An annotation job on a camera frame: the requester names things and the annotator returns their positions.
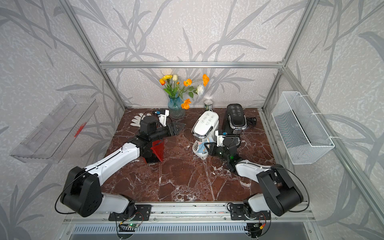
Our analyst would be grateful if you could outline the red coffee machine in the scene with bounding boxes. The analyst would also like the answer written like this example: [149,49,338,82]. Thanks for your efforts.
[143,140,165,164]

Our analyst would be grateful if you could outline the white coffee machine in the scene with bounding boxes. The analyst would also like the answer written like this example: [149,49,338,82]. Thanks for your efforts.
[192,111,219,160]

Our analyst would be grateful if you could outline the black coffee machine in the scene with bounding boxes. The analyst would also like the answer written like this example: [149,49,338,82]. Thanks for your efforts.
[222,104,247,135]

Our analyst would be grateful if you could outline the colourful striped cloth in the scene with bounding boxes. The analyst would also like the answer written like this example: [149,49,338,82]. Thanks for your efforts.
[197,142,207,154]

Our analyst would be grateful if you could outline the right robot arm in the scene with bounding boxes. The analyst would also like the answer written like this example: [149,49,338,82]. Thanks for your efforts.
[204,136,304,219]

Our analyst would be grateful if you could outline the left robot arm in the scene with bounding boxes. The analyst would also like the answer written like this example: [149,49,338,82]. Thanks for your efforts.
[57,115,185,219]

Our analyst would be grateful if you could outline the white work glove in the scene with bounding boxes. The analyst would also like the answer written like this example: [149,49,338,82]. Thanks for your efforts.
[130,113,151,128]

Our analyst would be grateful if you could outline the blue glass vase with flowers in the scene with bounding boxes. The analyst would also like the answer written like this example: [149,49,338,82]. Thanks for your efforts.
[159,74,210,120]

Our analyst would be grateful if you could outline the small green can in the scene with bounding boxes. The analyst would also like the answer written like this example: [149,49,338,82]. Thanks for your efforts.
[204,99,213,112]

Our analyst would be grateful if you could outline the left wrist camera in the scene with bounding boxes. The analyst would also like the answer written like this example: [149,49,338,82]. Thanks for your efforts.
[153,109,169,127]

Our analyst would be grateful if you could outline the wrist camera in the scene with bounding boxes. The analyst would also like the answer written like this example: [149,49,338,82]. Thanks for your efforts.
[153,109,169,127]
[215,130,227,147]

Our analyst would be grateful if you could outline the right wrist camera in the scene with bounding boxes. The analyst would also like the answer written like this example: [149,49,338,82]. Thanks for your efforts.
[215,130,227,147]

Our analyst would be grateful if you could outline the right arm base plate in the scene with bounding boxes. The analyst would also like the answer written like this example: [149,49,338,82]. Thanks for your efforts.
[227,203,271,222]

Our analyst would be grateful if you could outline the white wire basket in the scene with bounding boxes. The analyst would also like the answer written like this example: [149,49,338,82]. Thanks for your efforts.
[272,92,335,165]

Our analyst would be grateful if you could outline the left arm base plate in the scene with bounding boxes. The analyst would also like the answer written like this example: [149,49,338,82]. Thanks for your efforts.
[108,204,152,222]

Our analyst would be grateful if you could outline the clear plastic wall shelf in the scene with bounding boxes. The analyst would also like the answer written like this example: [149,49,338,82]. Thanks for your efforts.
[10,94,99,164]

